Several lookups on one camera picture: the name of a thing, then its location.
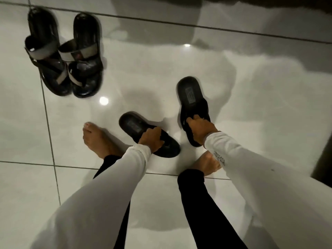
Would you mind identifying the person's left hand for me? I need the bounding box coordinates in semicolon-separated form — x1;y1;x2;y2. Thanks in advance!
138;126;165;154

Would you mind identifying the person's right hand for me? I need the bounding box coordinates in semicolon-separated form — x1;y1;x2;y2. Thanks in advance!
186;114;220;146

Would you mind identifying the black slipper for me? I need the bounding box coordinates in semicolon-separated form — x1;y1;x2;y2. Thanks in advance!
118;112;181;158
176;76;211;148

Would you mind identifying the person's right forearm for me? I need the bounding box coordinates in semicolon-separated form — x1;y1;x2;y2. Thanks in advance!
203;131;332;249

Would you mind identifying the person's left forearm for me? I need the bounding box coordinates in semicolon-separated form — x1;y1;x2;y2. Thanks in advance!
31;144;152;249

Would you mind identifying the person's right foot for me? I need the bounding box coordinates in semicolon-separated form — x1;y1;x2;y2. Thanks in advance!
190;150;223;177

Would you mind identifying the person's foot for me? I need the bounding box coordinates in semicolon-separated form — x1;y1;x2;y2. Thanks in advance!
82;121;131;160
190;150;223;177

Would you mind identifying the person's left foot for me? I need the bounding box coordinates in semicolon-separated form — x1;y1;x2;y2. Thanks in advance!
82;121;131;160

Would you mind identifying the person's right leg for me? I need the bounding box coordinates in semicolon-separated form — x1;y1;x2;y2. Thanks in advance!
177;169;248;249

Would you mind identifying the dark furniture edge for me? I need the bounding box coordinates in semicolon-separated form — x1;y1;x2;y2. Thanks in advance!
310;136;332;181

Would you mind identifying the black sandal with grey straps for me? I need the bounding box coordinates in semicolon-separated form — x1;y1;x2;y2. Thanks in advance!
24;7;73;97
58;13;104;98

